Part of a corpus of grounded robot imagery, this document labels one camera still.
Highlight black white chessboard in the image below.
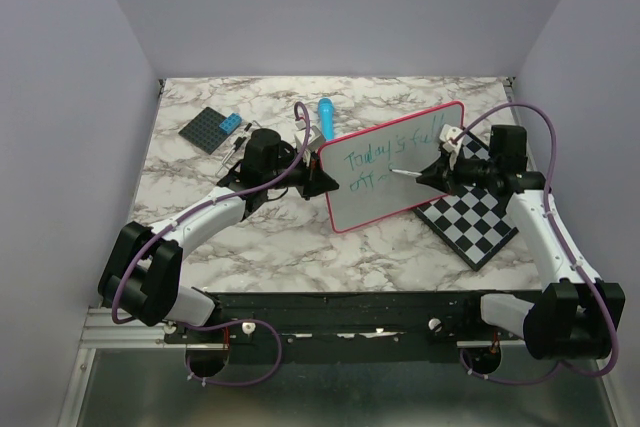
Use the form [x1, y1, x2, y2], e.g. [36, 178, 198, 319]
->
[413, 131, 519, 271]

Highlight blue toy microphone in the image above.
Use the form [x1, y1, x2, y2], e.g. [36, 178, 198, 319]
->
[317, 97, 335, 141]

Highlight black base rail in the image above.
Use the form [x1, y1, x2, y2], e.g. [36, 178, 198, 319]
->
[102, 286, 551, 366]

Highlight white green marker pen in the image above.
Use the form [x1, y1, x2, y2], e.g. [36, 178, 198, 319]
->
[390, 169, 422, 178]

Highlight blue building brick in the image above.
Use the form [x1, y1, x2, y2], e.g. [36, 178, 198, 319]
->
[219, 113, 242, 135]

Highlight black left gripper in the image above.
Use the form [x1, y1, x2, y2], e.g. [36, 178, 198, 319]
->
[264, 148, 338, 201]

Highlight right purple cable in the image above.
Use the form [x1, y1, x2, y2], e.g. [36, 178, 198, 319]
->
[452, 102, 621, 386]

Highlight dark grey building plate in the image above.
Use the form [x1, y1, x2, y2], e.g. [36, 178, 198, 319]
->
[179, 107, 229, 155]

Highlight pink framed whiteboard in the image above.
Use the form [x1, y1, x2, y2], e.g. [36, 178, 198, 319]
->
[319, 101, 464, 233]

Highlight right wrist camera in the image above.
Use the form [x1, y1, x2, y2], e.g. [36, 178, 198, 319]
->
[439, 124, 462, 170]

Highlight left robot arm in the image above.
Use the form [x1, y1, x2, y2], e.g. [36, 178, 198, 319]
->
[98, 127, 339, 342]

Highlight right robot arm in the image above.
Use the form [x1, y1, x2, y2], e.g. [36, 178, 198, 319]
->
[416, 125, 625, 362]

